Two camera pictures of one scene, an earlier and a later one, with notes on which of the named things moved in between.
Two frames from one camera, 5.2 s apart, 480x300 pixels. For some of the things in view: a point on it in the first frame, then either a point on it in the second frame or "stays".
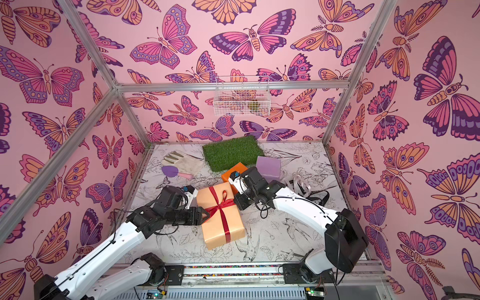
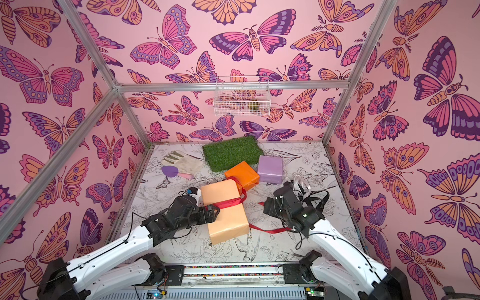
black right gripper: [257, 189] -> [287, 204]
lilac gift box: [269, 168] stays
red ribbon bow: [225, 203] -> [236, 201]
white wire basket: [242, 96] stays
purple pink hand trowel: [170, 171] stays
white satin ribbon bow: [299, 186] stays
